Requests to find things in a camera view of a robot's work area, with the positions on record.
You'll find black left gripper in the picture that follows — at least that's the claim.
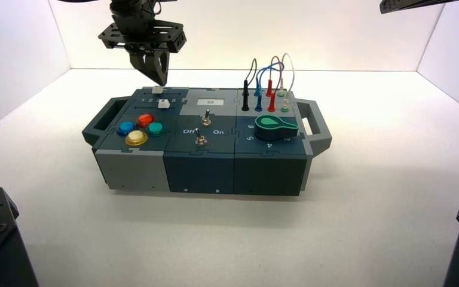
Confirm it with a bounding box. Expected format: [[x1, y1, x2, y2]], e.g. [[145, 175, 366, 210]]
[[97, 14, 188, 87]]

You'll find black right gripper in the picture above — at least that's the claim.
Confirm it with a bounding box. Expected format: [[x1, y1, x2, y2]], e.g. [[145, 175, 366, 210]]
[[379, 0, 459, 14]]

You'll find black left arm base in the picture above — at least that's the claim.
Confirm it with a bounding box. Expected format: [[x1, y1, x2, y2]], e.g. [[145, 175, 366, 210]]
[[0, 187, 40, 287]]

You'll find red push button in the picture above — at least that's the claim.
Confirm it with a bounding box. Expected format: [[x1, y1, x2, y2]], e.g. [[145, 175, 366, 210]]
[[136, 114, 156, 129]]

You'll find green push button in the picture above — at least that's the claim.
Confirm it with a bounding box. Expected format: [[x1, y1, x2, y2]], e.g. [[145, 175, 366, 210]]
[[146, 121, 166, 138]]

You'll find blue push button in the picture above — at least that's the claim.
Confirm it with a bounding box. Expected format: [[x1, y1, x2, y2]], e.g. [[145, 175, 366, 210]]
[[117, 121, 137, 137]]

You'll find yellow push button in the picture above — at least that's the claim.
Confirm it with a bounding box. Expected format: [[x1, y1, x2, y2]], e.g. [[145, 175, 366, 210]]
[[124, 130, 149, 147]]

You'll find blue grey control box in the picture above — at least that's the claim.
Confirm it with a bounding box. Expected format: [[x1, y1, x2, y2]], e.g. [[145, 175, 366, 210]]
[[81, 86, 332, 197]]

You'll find green rotary knob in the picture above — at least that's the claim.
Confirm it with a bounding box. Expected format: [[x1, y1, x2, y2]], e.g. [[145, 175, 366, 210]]
[[254, 115, 299, 142]]

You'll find black patch cable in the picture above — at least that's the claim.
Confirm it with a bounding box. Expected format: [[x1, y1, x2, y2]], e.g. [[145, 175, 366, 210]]
[[241, 58, 259, 112]]

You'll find blue patch cable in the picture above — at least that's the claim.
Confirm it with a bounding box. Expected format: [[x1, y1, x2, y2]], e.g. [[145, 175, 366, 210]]
[[253, 62, 285, 112]]

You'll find red patch cable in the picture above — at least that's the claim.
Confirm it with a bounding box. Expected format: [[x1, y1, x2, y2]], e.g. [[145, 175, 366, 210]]
[[265, 55, 285, 113]]

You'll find white patch cable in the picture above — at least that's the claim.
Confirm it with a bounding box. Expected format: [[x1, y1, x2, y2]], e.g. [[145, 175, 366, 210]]
[[279, 52, 296, 112]]

